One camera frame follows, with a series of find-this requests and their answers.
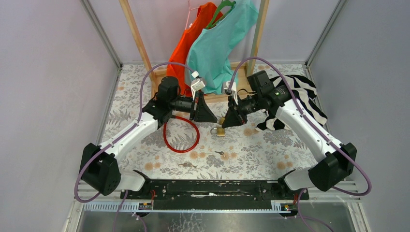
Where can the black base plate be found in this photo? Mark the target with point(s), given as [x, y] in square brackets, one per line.
[213, 194]

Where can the black white striped cloth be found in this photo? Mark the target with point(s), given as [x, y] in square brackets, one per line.
[306, 92]

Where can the wooden clothes rack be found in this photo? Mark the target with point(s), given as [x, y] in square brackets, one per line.
[243, 69]

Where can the green clothes hanger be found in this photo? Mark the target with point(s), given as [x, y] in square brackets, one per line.
[218, 15]

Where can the teal shirt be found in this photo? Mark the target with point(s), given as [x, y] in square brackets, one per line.
[209, 54]

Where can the small brass padlock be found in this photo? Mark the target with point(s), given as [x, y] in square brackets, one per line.
[221, 120]

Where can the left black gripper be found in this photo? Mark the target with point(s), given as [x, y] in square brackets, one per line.
[202, 113]

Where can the pink clothes hanger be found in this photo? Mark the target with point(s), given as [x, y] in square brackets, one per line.
[191, 15]

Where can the large brass padlock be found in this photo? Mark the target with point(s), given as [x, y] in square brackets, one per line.
[218, 131]

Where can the orange shirt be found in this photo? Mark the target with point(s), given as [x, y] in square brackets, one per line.
[204, 14]

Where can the white slotted cable duct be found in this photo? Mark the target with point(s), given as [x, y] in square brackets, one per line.
[114, 206]

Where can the floral table mat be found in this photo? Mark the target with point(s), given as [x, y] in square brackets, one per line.
[248, 153]

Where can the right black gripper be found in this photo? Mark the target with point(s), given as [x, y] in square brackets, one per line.
[234, 116]

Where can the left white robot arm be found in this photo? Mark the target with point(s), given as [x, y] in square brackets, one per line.
[100, 163]

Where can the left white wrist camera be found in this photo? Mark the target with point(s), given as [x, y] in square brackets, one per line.
[197, 84]

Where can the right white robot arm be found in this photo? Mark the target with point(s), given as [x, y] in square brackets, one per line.
[334, 158]

